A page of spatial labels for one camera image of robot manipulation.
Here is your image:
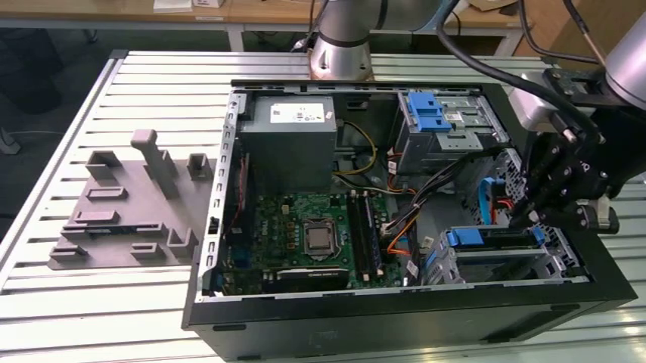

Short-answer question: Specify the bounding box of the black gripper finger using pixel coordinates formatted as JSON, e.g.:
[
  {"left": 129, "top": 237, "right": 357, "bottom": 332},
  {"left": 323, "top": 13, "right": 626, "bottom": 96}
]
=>
[
  {"left": 508, "top": 132, "right": 582, "bottom": 228},
  {"left": 528, "top": 177, "right": 582, "bottom": 227}
]

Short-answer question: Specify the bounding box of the hard disk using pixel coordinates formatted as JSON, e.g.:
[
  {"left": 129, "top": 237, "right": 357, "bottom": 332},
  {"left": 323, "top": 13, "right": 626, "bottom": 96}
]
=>
[{"left": 446, "top": 225, "right": 545, "bottom": 253}]

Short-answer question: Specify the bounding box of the metal disk bay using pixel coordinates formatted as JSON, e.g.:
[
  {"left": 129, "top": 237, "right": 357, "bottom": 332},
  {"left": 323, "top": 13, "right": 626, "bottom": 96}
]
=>
[{"left": 421, "top": 225, "right": 578, "bottom": 287}]

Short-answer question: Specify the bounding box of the metal optical drive bay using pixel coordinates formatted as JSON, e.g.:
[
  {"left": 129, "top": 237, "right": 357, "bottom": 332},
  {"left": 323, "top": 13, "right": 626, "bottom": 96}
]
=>
[{"left": 396, "top": 90, "right": 510, "bottom": 175}]

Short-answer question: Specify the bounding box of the blue drive bay latch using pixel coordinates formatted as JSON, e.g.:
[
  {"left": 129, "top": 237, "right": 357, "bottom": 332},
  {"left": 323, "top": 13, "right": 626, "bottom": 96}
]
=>
[{"left": 409, "top": 92, "right": 446, "bottom": 133}]

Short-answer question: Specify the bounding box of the black RAM stick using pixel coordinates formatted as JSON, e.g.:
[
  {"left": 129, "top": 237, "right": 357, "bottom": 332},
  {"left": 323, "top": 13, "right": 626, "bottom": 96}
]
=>
[{"left": 362, "top": 191, "right": 386, "bottom": 276}]

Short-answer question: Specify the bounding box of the brown wooden cabinet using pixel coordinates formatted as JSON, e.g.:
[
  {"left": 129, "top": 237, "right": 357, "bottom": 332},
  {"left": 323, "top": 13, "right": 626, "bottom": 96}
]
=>
[{"left": 514, "top": 0, "right": 646, "bottom": 107}]

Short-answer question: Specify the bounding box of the black open PC case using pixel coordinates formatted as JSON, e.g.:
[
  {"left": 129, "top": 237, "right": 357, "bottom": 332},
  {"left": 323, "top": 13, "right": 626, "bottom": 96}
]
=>
[{"left": 181, "top": 79, "right": 638, "bottom": 362}]

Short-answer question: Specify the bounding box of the brown cardboard piece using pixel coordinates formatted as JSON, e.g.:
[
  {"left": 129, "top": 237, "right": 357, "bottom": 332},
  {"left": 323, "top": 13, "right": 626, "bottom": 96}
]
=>
[{"left": 466, "top": 0, "right": 528, "bottom": 16}]

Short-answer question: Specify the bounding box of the silver CPU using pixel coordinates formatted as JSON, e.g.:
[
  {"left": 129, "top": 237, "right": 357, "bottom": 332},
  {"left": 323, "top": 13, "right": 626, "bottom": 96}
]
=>
[{"left": 306, "top": 226, "right": 337, "bottom": 250}]

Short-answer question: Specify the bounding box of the CPU socket with cover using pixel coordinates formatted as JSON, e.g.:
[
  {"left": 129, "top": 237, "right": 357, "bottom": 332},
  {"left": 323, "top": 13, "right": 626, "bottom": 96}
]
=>
[{"left": 301, "top": 217, "right": 342, "bottom": 262}]

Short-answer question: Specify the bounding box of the grey power supply unit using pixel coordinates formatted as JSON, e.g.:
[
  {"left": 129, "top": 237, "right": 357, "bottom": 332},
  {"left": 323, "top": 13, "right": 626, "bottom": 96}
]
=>
[{"left": 237, "top": 95, "right": 338, "bottom": 194}]

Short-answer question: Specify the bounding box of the black graphics card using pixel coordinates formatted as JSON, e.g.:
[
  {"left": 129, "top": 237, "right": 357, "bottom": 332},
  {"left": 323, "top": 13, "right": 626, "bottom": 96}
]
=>
[{"left": 262, "top": 265, "right": 350, "bottom": 294}]

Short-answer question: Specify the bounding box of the green motherboard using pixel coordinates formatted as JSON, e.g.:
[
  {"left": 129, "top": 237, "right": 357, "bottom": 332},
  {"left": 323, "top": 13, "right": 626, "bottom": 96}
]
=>
[{"left": 251, "top": 191, "right": 405, "bottom": 291}]

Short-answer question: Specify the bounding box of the grey parts rack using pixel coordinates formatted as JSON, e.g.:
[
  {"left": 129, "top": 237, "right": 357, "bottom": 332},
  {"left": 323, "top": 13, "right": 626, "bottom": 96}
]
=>
[{"left": 48, "top": 129, "right": 219, "bottom": 271}]

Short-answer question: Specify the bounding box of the wooden desk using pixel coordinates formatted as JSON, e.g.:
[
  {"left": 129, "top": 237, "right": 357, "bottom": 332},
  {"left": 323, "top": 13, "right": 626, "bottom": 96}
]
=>
[{"left": 0, "top": 0, "right": 537, "bottom": 57}]

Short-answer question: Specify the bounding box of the black office chair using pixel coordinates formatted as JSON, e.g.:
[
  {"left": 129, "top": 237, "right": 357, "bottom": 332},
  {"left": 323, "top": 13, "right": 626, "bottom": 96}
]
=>
[{"left": 0, "top": 28, "right": 69, "bottom": 114}]

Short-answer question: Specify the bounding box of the grey stand foot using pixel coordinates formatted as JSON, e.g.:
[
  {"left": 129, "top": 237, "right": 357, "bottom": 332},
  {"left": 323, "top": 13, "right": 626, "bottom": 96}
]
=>
[{"left": 0, "top": 127, "right": 23, "bottom": 155}]

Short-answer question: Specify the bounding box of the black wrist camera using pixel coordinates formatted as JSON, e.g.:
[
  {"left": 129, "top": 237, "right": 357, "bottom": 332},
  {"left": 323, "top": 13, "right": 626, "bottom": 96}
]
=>
[{"left": 574, "top": 196, "right": 622, "bottom": 237}]

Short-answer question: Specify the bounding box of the blue flat wire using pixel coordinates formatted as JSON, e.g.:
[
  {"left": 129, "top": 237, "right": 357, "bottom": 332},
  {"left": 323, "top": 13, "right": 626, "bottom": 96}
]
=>
[{"left": 477, "top": 176, "right": 506, "bottom": 228}]

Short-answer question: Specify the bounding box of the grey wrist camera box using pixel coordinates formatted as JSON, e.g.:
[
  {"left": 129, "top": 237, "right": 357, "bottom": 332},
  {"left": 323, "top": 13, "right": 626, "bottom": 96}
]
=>
[{"left": 508, "top": 71, "right": 570, "bottom": 134}]

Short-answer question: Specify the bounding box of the black cable bundle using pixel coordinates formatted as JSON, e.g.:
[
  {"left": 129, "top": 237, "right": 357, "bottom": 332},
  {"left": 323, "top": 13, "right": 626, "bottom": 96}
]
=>
[{"left": 386, "top": 149, "right": 501, "bottom": 235}]

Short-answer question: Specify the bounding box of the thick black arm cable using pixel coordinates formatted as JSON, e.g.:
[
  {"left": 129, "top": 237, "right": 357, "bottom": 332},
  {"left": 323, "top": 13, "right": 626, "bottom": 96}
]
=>
[{"left": 436, "top": 0, "right": 602, "bottom": 145}]

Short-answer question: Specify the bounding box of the orange wire bundle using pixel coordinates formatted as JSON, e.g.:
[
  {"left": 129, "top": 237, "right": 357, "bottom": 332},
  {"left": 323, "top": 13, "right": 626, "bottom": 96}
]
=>
[{"left": 386, "top": 211, "right": 421, "bottom": 259}]

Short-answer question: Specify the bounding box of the yellow wire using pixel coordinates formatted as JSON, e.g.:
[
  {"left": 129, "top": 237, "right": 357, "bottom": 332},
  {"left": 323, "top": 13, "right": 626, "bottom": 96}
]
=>
[{"left": 333, "top": 119, "right": 379, "bottom": 177}]

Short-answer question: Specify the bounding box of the thin red wire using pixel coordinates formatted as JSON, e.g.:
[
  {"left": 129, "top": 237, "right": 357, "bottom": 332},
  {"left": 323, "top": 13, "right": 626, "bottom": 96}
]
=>
[{"left": 230, "top": 153, "right": 251, "bottom": 232}]

